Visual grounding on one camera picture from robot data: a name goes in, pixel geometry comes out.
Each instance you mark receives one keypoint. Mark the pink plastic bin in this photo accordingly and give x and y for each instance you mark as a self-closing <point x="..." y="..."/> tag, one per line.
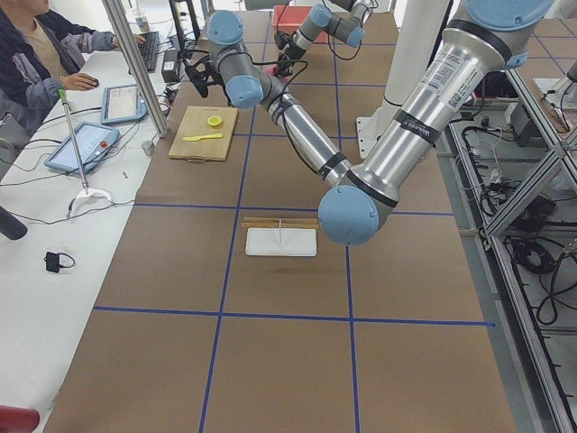
<point x="287" y="18"/>

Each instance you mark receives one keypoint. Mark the black keyboard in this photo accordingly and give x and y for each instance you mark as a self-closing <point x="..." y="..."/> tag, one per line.
<point x="149" y="50"/>

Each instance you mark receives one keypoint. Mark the bamboo cutting board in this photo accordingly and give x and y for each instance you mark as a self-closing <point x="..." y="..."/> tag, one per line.
<point x="194" y="123"/>

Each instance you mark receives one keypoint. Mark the teach pendant far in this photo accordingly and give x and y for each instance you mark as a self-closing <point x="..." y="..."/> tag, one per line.
<point x="122" y="104"/>

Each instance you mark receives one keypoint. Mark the teach pendant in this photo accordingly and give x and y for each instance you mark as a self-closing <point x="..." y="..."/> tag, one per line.
<point x="122" y="104"/>
<point x="94" y="142"/>

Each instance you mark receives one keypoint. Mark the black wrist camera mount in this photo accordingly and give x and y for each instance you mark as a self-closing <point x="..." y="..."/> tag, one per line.
<point x="203" y="75"/>

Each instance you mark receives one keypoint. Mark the wooden chopstick left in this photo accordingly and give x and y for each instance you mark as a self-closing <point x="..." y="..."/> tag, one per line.
<point x="284" y="220"/>

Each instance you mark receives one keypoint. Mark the yellow plastic knife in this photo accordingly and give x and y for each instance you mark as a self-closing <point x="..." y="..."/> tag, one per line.
<point x="197" y="138"/>

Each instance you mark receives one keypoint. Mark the red wiping cloth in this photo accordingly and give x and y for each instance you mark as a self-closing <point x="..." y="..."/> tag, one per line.
<point x="274" y="70"/>

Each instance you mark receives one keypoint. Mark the white rectangular tray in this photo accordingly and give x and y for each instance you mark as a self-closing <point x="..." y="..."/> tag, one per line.
<point x="281" y="242"/>

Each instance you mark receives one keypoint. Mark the seated person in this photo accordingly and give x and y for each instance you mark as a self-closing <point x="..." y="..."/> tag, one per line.
<point x="43" y="53"/>

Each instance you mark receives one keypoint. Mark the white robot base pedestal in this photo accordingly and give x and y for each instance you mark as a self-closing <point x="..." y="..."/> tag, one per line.
<point x="418" y="41"/>

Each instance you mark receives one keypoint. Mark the wooden chopstick right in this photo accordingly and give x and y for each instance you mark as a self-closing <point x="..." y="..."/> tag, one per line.
<point x="281" y="225"/>

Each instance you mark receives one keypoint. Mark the yellow lemon slices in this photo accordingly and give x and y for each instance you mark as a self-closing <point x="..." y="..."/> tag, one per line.
<point x="214" y="121"/>

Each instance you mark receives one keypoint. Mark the teach pendant near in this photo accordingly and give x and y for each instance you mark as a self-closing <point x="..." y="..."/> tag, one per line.
<point x="94" y="142"/>

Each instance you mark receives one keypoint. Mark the wooden chopstick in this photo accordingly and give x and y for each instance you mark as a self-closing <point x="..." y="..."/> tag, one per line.
<point x="284" y="220"/>
<point x="281" y="225"/>

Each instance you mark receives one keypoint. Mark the white reaching stick tool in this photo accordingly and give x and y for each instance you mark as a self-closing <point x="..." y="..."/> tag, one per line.
<point x="86" y="191"/>

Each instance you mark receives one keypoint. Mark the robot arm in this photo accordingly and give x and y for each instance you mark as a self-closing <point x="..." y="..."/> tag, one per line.
<point x="483" y="36"/>
<point x="320" y="19"/>

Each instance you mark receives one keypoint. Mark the aluminium frame post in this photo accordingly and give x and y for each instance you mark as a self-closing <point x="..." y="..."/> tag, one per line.
<point x="123" y="32"/>

